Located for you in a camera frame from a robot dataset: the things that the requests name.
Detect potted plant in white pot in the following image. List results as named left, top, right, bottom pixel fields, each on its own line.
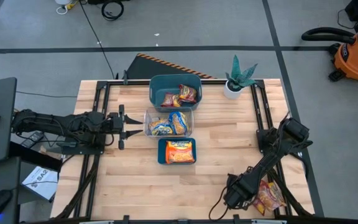
left=223, top=55, right=259, bottom=100

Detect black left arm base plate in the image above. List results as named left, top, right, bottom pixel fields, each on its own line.
left=62, top=136, right=105, bottom=156

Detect clear plastic bin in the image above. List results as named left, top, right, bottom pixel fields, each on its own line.
left=143, top=107, right=195, bottom=138

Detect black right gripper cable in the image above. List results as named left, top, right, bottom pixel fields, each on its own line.
left=209, top=185, right=229, bottom=221

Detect orange noodle pack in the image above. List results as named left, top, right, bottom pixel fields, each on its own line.
left=165, top=140, right=196, bottom=164

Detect coiled black cable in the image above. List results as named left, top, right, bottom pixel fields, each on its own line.
left=100, top=0, right=124, bottom=22

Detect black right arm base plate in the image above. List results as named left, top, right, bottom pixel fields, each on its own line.
left=256, top=127, right=313, bottom=154

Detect orange shop vacuum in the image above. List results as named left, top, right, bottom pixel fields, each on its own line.
left=328, top=23, right=358, bottom=91

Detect low grey side desk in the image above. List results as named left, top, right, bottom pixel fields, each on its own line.
left=0, top=156, right=21, bottom=224

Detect white cable loop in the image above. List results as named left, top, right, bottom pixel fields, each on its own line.
left=56, top=4, right=70, bottom=16

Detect grey floor cable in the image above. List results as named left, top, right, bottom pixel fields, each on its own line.
left=16, top=90, right=78, bottom=98

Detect white printed paper sheet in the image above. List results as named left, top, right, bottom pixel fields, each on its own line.
left=22, top=166, right=58, bottom=202

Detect red noodle pack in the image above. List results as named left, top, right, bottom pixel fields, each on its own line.
left=252, top=180, right=287, bottom=216
left=160, top=92, right=182, bottom=108
left=178, top=84, right=198, bottom=104

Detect black ramp with hazard stripe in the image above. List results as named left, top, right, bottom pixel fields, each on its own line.
left=126, top=52, right=217, bottom=80

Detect black vacuum hose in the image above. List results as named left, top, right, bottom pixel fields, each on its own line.
left=301, top=27, right=357, bottom=44

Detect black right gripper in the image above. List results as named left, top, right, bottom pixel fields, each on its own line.
left=224, top=174, right=258, bottom=208

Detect long black floor cable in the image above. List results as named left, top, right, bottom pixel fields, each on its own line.
left=78, top=0, right=118, bottom=79

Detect black aluminium table frame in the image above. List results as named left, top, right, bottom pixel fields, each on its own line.
left=54, top=79, right=315, bottom=220

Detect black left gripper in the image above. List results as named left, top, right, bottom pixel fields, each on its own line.
left=107, top=104, right=144, bottom=151

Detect deep teal plastic bin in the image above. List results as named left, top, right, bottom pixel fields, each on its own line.
left=149, top=74, right=203, bottom=113

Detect shallow teal tray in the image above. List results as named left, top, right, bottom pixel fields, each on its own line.
left=157, top=138, right=197, bottom=166

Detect black power adapter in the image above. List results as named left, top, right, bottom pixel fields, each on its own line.
left=20, top=130, right=45, bottom=149

